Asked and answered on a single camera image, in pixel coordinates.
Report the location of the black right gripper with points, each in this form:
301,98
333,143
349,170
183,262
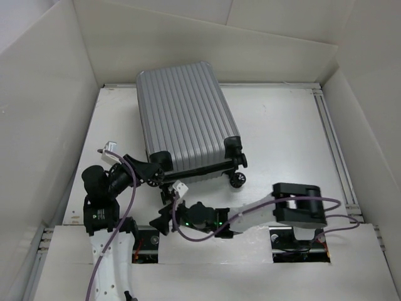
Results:
163,221

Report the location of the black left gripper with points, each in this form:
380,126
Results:
143,169

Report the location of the grey hard-shell suitcase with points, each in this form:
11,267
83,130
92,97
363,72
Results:
188,127

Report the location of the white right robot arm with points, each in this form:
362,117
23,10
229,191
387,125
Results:
295,205

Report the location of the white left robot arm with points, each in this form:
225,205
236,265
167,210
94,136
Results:
117,241

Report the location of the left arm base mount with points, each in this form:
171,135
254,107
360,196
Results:
146,247

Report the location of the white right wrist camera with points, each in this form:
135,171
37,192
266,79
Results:
180,190

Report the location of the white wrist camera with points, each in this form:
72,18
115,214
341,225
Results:
108,153
180,190

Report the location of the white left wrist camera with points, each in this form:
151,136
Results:
108,153

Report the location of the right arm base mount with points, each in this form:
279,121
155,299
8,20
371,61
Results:
286,248

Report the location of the aluminium rail frame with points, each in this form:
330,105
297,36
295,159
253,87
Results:
288,137

